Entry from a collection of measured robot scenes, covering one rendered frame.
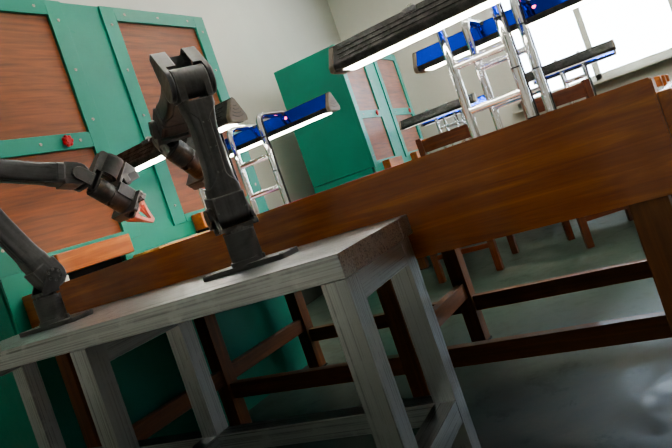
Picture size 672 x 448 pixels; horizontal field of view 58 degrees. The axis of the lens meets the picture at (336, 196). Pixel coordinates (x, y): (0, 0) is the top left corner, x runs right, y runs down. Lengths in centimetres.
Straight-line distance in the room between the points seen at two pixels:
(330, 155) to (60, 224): 271
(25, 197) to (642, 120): 184
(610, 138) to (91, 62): 202
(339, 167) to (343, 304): 370
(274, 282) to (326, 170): 370
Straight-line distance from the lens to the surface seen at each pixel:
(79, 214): 232
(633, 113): 106
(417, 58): 208
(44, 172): 167
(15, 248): 161
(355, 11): 712
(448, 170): 113
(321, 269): 90
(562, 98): 399
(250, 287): 98
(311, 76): 465
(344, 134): 454
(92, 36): 267
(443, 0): 146
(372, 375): 93
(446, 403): 119
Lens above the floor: 76
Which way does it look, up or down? level
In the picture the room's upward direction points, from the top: 19 degrees counter-clockwise
